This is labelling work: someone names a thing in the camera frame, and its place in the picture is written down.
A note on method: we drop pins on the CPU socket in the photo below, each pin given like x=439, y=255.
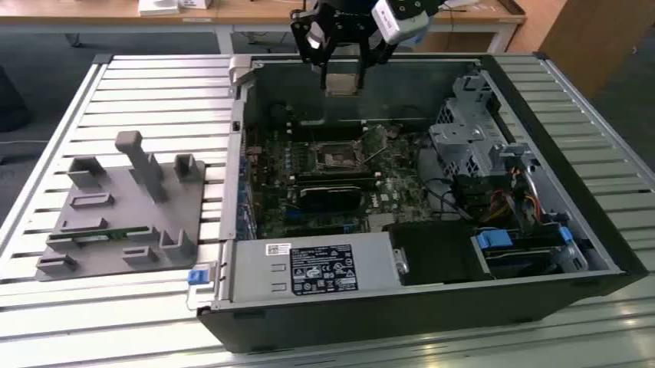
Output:
x=335, y=157

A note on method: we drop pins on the grey plastic bracket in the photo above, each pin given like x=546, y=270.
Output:
x=512, y=151

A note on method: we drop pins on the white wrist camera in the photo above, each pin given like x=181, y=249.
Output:
x=397, y=27

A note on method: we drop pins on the black plastic shroud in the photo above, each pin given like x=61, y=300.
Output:
x=435, y=253

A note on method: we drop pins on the grey parts rack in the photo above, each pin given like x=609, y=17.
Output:
x=129, y=214

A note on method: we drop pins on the black graphics card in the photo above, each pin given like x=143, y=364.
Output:
x=327, y=199

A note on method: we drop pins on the pale blue teach pendant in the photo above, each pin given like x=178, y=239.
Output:
x=419, y=40

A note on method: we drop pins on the printed white box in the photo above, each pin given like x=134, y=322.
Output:
x=197, y=4

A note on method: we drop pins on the green motherboard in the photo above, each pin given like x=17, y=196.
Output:
x=405, y=180

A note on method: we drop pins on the silver drive cage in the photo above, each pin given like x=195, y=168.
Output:
x=461, y=134

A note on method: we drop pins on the blue case latch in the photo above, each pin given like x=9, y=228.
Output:
x=199, y=278

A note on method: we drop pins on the silver power supply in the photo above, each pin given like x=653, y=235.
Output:
x=257, y=276

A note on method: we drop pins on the silver chipset heatsink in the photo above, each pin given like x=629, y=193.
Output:
x=381, y=223

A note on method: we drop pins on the black PC case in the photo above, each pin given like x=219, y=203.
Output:
x=358, y=326

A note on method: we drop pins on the silver CPU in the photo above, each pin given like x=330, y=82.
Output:
x=342, y=84

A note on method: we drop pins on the wooden desk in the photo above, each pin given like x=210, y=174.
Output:
x=257, y=15

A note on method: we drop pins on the black RAM stick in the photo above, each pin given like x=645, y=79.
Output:
x=333, y=176

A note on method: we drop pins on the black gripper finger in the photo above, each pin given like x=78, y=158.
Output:
x=313, y=53
x=377, y=50

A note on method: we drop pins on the blue plastic clip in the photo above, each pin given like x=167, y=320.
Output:
x=566, y=234

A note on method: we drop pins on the wooden cabinet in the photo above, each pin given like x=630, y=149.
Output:
x=584, y=38

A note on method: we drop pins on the green RAM stick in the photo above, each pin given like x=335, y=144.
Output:
x=123, y=232

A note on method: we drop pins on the blue disk carrier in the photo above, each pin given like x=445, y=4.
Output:
x=494, y=239

